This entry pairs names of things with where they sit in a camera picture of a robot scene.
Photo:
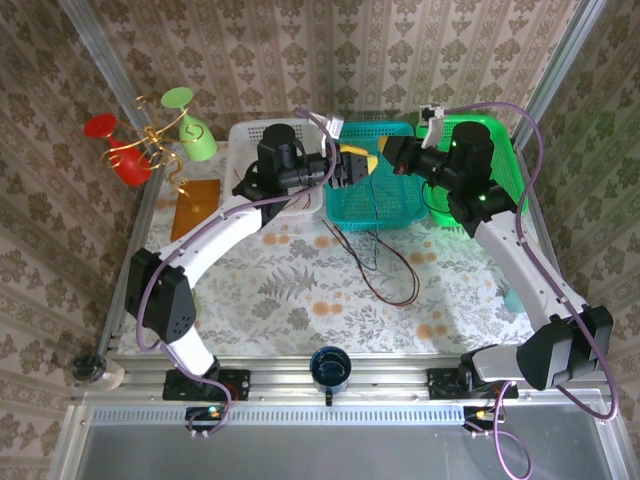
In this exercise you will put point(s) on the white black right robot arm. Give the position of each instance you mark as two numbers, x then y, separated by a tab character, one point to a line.
520	270

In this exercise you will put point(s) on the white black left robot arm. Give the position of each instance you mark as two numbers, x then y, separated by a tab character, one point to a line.
215	235

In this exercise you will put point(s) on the green plastic basket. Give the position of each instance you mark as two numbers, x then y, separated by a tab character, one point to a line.
505	165

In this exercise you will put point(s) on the white plastic basket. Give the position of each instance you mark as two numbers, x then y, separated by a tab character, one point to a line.
245	135

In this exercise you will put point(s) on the teal plastic basket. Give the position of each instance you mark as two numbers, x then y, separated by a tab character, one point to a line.
360	210

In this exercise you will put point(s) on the light green plastic goblet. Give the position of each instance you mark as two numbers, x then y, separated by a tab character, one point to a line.
195	140

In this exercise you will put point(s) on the orange square mat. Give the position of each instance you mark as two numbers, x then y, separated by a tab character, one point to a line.
185	220

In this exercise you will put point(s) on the teal transparent cup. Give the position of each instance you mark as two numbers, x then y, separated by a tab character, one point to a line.
512	300

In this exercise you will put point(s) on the red plastic goblet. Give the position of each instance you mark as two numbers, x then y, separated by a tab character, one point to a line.
131	167

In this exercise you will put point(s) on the floral tablecloth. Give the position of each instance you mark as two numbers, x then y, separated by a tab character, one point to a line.
250	310

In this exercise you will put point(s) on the dark blue mug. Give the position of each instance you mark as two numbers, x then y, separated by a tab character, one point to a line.
330	370

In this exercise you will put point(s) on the right small controller board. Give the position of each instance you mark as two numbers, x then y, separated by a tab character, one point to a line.
480	416

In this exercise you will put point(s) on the small controller board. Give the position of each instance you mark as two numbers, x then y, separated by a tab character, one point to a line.
480	416
202	415

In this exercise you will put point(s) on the left small controller board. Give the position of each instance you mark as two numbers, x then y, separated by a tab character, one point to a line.
202	415

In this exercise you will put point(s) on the aluminium frame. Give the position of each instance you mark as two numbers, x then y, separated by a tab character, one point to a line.
380	380

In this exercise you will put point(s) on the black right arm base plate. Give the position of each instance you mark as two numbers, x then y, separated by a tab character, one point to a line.
437	385

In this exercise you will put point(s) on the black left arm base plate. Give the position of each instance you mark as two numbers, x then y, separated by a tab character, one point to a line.
240	385

